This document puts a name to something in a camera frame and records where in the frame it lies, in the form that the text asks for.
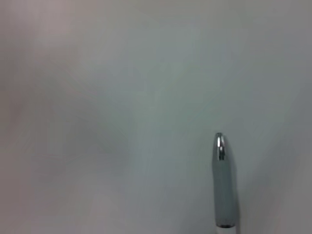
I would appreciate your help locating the silver white pen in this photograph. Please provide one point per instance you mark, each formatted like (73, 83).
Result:
(224, 190)

